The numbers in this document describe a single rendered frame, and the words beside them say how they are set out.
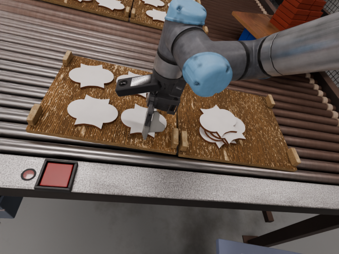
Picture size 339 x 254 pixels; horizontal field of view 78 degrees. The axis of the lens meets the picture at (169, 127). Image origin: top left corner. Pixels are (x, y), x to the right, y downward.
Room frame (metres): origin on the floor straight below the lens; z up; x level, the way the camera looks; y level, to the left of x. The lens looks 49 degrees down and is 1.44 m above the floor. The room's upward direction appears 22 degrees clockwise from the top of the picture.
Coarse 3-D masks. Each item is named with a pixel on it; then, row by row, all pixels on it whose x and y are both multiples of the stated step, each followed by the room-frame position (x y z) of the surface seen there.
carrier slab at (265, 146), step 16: (192, 96) 0.62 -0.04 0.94; (224, 96) 0.70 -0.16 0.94; (240, 96) 0.74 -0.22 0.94; (256, 96) 0.78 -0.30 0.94; (192, 112) 0.54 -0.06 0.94; (240, 112) 0.64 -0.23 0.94; (256, 112) 0.68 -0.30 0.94; (272, 112) 0.72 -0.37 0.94; (192, 128) 0.47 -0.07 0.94; (256, 128) 0.59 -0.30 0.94; (272, 128) 0.63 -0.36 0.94; (192, 144) 0.41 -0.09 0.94; (208, 144) 0.43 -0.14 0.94; (240, 144) 0.48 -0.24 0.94; (256, 144) 0.51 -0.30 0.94; (272, 144) 0.54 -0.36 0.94; (208, 160) 0.38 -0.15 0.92; (224, 160) 0.40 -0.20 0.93; (240, 160) 0.42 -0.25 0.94; (256, 160) 0.44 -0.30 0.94; (272, 160) 0.47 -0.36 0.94; (288, 160) 0.50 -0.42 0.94
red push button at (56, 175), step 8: (48, 168) 0.17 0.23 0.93; (56, 168) 0.18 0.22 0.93; (64, 168) 0.19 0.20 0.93; (72, 168) 0.20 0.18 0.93; (48, 176) 0.16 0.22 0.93; (56, 176) 0.16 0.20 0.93; (64, 176) 0.17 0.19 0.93; (40, 184) 0.13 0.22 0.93; (48, 184) 0.14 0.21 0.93; (56, 184) 0.15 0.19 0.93; (64, 184) 0.15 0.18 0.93
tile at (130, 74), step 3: (129, 72) 0.60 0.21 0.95; (123, 75) 0.57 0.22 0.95; (126, 75) 0.58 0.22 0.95; (129, 75) 0.59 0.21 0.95; (132, 75) 0.59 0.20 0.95; (135, 75) 0.60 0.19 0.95; (138, 75) 0.60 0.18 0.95; (141, 75) 0.61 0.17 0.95; (117, 78) 0.55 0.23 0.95; (120, 78) 0.55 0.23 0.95; (123, 78) 0.56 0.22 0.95; (117, 81) 0.53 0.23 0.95; (141, 93) 0.52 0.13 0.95; (144, 93) 0.53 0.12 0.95; (147, 93) 0.54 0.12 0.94; (141, 96) 0.51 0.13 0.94; (144, 96) 0.51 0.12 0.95
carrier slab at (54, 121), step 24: (120, 72) 0.59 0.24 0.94; (144, 72) 0.65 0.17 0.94; (48, 96) 0.37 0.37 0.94; (72, 96) 0.40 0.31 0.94; (96, 96) 0.44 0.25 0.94; (48, 120) 0.29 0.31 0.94; (72, 120) 0.32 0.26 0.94; (120, 120) 0.39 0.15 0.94; (168, 120) 0.46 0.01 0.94; (120, 144) 0.31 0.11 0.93; (144, 144) 0.34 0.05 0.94; (168, 144) 0.37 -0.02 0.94
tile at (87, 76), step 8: (72, 72) 0.49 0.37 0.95; (80, 72) 0.50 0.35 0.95; (88, 72) 0.52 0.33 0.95; (96, 72) 0.53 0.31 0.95; (104, 72) 0.55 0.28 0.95; (72, 80) 0.46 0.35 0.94; (80, 80) 0.47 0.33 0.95; (88, 80) 0.48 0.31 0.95; (96, 80) 0.50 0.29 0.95; (104, 80) 0.51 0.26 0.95; (112, 80) 0.53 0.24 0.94
